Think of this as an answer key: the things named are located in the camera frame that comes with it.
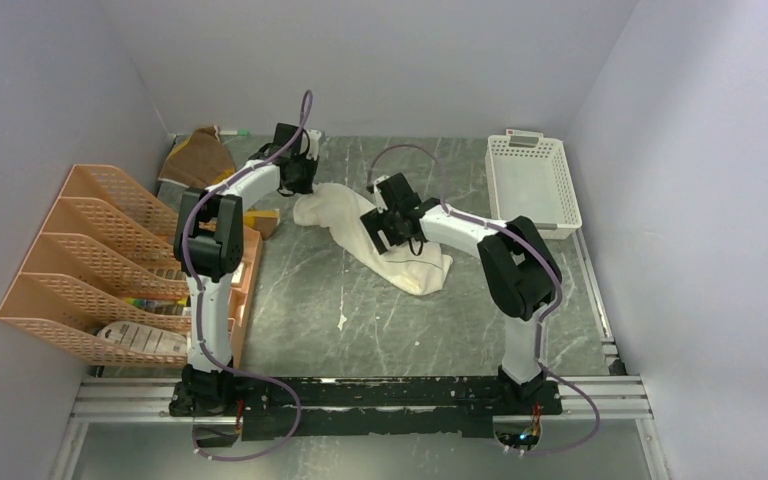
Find white towel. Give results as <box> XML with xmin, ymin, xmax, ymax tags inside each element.
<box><xmin>292</xmin><ymin>182</ymin><xmax>455</xmax><ymax>297</ymax></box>

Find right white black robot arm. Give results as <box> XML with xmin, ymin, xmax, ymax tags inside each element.
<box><xmin>361</xmin><ymin>173</ymin><xmax>562</xmax><ymax>414</ymax></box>

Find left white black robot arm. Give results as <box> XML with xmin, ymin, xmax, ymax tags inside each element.
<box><xmin>169</xmin><ymin>124</ymin><xmax>323</xmax><ymax>417</ymax></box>

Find brown yellow cloth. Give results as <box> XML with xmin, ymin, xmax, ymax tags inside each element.
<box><xmin>157</xmin><ymin>125</ymin><xmax>266</xmax><ymax>211</ymax></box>

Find orange compartment tray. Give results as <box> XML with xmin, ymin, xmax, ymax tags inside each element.
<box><xmin>229</xmin><ymin>226</ymin><xmax>264</xmax><ymax>369</ymax></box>

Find white plastic basket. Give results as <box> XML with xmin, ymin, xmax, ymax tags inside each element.
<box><xmin>485</xmin><ymin>129</ymin><xmax>582</xmax><ymax>240</ymax></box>

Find orange file organizer rack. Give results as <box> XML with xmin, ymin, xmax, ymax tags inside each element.
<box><xmin>0</xmin><ymin>164</ymin><xmax>203</xmax><ymax>369</ymax></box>

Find white patterned pouch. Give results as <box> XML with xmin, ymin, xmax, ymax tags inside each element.
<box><xmin>96</xmin><ymin>321</ymin><xmax>188</xmax><ymax>355</ymax></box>

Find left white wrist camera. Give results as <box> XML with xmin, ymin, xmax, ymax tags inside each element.
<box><xmin>304</xmin><ymin>129</ymin><xmax>324</xmax><ymax>161</ymax></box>

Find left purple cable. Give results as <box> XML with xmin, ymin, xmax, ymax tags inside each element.
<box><xmin>178</xmin><ymin>89</ymin><xmax>304</xmax><ymax>463</ymax></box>

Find purple cable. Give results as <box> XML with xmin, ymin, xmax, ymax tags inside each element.
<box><xmin>178</xmin><ymin>89</ymin><xmax>304</xmax><ymax>463</ymax></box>
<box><xmin>365</xmin><ymin>144</ymin><xmax>603</xmax><ymax>458</ymax></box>

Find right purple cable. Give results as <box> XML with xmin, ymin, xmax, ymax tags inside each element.
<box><xmin>365</xmin><ymin>144</ymin><xmax>603</xmax><ymax>458</ymax></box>

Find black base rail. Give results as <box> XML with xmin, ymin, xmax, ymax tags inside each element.
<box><xmin>168</xmin><ymin>373</ymin><xmax>562</xmax><ymax>441</ymax></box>

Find aluminium frame rails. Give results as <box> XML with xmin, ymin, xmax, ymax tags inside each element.
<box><xmin>50</xmin><ymin>232</ymin><xmax>670</xmax><ymax>479</ymax></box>

